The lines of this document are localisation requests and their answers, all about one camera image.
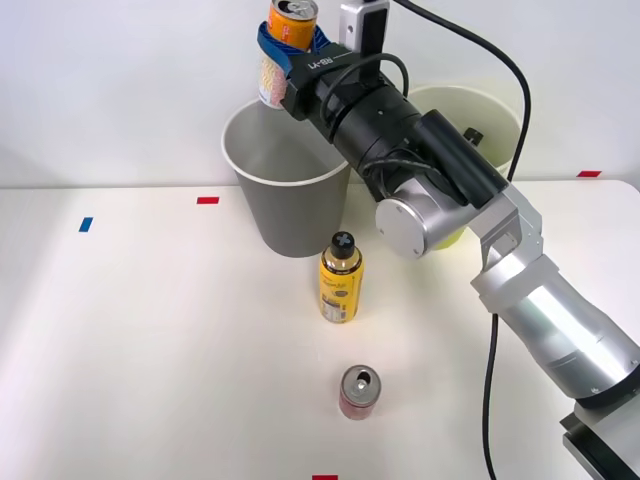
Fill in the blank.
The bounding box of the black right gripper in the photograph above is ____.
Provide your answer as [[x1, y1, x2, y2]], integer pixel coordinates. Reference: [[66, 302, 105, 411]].
[[256, 21, 396, 142]]

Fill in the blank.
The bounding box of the orange and white drink can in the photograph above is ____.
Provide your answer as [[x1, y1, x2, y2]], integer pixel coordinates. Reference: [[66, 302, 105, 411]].
[[257, 0, 320, 110]]

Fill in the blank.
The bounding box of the grey plastic waste bin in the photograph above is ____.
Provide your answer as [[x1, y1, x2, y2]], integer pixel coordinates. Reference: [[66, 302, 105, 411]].
[[221, 97, 353, 260]]

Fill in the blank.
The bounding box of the yellow-green plastic waste bin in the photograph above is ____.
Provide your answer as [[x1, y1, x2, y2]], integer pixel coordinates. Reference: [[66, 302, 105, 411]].
[[406, 84, 524, 251]]

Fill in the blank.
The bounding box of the yellow bottle with black cap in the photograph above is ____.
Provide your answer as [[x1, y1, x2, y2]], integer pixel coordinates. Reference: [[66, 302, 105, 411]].
[[318, 231, 365, 325]]

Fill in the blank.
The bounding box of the red drink can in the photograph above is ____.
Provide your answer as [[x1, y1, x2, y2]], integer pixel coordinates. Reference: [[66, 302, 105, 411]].
[[339, 364, 383, 421]]

